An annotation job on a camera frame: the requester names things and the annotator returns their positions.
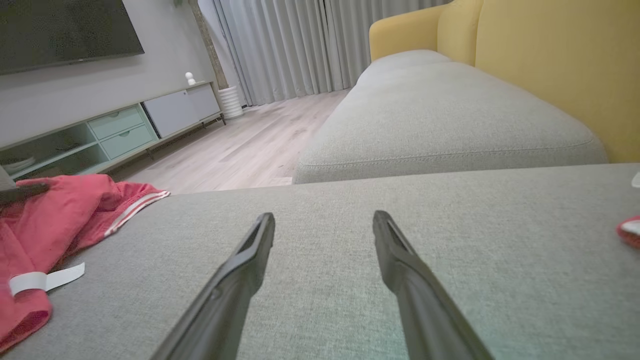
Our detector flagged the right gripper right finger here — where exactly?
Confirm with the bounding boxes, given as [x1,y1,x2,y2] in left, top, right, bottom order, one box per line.
[372,209,496,360]

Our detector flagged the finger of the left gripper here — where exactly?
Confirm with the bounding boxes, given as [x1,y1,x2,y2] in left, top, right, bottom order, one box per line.
[0,182,51,207]

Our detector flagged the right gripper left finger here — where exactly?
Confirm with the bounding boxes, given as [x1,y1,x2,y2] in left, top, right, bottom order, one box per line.
[150,212,276,360]

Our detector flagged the red basketball jersey number 23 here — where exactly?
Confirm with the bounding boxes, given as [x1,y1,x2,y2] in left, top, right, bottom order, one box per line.
[0,173,171,353]

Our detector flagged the red shorts with white stripe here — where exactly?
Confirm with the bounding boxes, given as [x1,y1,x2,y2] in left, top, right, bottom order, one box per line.
[616,215,640,251]

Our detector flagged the black flat television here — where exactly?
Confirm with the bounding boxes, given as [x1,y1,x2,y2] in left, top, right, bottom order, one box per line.
[0,0,146,77]

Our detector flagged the long low TV cabinet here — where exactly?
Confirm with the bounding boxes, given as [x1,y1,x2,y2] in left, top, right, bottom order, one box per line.
[0,81,226,182]

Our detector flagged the grey sofa seat cushion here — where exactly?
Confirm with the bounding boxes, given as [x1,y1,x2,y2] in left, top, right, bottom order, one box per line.
[292,61,609,185]
[356,49,453,87]

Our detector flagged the white ribbed cylinder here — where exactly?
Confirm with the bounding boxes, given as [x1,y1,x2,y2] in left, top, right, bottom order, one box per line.
[218,86,245,121]

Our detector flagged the wooden pillar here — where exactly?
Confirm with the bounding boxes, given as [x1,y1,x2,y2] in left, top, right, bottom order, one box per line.
[187,0,229,91]

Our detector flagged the grey pleated curtain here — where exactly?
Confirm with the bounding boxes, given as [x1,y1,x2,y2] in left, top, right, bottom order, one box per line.
[197,0,453,107]

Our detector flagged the yellow sofa back cushion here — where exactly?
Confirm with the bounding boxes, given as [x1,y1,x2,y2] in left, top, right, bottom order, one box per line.
[436,0,485,67]
[369,4,451,63]
[475,0,640,164]

